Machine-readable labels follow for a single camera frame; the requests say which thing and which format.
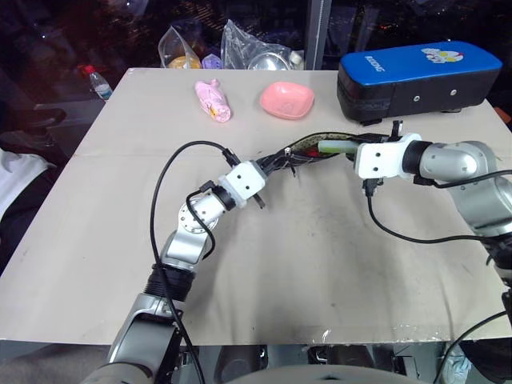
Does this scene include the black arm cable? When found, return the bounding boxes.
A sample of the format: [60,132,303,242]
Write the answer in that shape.
[150,139,243,384]
[362,169,512,384]

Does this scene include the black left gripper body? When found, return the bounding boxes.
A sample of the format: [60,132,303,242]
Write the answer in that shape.
[254,155,282,178]

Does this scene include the blue-topped black box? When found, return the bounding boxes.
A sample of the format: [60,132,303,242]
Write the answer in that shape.
[336,38,503,126]

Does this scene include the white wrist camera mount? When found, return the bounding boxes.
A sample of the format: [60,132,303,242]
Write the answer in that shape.
[217,159,267,210]
[354,133,423,180]

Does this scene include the plastic bag with orange contents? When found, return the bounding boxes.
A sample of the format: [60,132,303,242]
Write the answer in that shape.
[158,25,206,70]

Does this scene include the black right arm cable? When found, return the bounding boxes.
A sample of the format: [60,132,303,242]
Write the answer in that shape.
[362,169,512,384]

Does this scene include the white vertical post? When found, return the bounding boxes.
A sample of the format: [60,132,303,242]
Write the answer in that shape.
[307,0,334,71]

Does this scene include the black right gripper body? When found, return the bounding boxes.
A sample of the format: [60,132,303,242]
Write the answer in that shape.
[353,119,403,147]

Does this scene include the shiny metal bowl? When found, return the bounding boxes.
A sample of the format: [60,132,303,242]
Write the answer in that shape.
[246,53,290,73]

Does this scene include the small orange object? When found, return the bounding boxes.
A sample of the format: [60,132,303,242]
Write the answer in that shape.
[497,105,512,134]

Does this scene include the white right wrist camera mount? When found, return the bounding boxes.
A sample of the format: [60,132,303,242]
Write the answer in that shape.
[354,133,423,180]

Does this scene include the clear bottle with red cap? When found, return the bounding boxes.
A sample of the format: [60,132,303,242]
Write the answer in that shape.
[81,64,114,102]

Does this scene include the black office chair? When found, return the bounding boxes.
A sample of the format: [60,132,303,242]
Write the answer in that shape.
[0,104,68,153]

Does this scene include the crumpled clear plastic bag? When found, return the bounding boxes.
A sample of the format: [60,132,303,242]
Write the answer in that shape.
[220,18,306,73]

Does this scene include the pink plastic bowl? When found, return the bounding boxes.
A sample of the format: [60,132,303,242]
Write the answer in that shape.
[258,80,315,120]

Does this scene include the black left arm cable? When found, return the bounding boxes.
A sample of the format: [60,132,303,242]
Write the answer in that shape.
[150,139,243,384]

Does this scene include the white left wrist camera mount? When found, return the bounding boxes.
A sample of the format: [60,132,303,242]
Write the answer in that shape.
[217,159,267,210]

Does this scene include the white cloth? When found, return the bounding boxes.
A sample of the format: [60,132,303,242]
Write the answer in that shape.
[0,146,58,226]

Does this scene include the green highlighter pen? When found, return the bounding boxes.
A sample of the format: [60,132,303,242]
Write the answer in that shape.
[318,139,357,154]

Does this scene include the dark pencil pouch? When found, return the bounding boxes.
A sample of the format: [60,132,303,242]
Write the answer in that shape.
[262,130,395,178]

